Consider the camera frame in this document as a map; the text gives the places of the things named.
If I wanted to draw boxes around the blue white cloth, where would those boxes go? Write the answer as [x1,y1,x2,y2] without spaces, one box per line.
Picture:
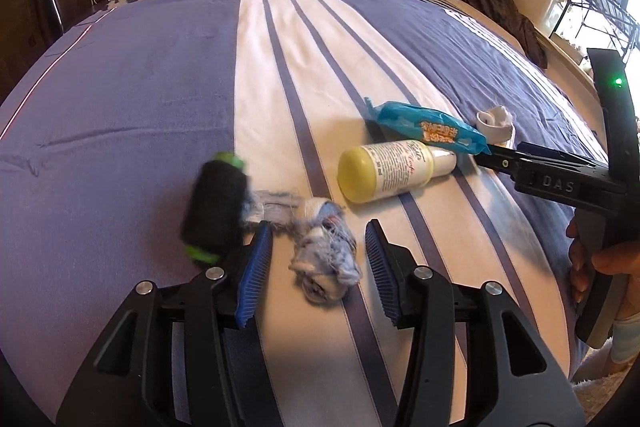
[242,191,362,306]

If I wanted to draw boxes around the black roller green ends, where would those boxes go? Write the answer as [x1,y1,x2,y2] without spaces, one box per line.
[180,152,248,265]

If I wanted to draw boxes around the large yellow cap bottle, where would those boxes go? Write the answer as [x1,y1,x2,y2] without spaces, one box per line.
[337,140,457,204]

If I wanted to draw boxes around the teal snack wrapper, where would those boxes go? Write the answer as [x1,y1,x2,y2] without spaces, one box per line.
[364,98,491,155]

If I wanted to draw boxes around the person right hand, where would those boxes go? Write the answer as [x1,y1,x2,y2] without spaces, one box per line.
[566,218,640,319]

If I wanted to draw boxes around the blue white striped bedspread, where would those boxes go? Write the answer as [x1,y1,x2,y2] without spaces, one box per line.
[1,0,605,426]

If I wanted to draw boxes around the black drying rack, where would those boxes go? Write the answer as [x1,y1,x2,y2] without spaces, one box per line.
[551,0,639,64]

